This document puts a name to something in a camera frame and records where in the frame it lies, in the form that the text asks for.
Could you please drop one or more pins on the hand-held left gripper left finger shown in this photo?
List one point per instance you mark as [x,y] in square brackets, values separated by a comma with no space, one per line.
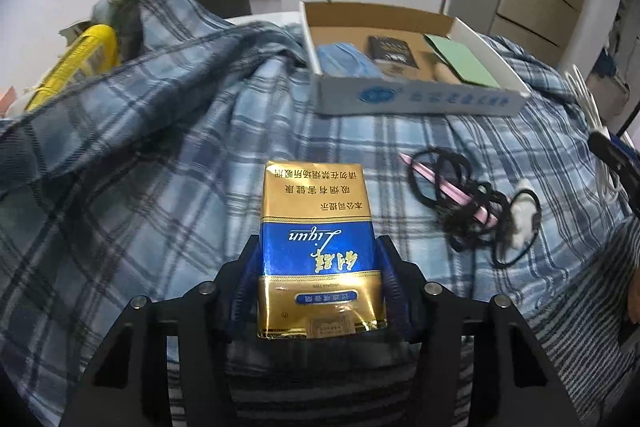
[245,287]

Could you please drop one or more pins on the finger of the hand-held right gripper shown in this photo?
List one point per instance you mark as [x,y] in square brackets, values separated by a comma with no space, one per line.
[607,149]

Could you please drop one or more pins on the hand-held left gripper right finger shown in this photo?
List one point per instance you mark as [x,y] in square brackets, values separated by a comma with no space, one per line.
[395,287]

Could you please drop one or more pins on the blue gold cigarette pack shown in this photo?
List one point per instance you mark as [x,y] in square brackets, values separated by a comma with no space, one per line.
[320,232]

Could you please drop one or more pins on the shallow cardboard box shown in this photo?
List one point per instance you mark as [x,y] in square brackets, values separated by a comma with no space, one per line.
[425,99]

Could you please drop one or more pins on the blue face mask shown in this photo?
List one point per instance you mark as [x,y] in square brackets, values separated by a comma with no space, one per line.
[345,59]

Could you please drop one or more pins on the black cigarette pack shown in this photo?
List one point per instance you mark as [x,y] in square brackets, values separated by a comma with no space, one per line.
[390,52]

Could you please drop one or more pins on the person's right forearm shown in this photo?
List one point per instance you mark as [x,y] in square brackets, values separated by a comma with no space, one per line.
[633,302]

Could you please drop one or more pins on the white adapter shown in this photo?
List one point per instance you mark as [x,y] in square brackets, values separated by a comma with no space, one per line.
[522,212]

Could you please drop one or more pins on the pink pen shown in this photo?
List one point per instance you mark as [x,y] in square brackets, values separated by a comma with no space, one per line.
[425,170]

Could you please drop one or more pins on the person's striped shirt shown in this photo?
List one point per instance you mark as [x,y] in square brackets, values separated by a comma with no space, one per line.
[575,307]

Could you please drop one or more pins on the blue plaid blanket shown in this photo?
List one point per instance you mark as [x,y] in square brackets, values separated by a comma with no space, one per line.
[150,157]

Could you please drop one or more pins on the yellow spray can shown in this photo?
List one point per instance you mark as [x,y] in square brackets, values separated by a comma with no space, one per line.
[80,57]

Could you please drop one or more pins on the white packet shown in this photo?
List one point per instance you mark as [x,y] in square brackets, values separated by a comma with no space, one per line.
[72,33]

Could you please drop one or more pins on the grey green cloth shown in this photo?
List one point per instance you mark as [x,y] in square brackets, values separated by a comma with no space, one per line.
[112,7]

